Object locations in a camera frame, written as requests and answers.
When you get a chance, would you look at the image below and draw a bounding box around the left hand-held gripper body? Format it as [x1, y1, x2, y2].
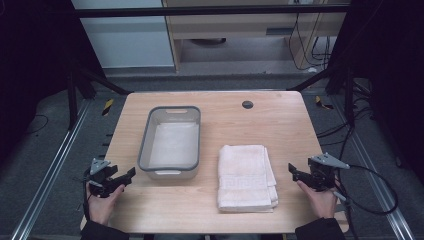
[86, 157, 120, 199]

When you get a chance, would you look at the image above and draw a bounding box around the person's left hand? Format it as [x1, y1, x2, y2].
[85, 181, 126, 227]

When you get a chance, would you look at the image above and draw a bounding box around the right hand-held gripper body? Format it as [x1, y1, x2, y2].
[307, 152, 351, 193]

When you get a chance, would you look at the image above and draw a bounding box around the person's right hand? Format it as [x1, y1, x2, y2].
[296, 179, 340, 220]

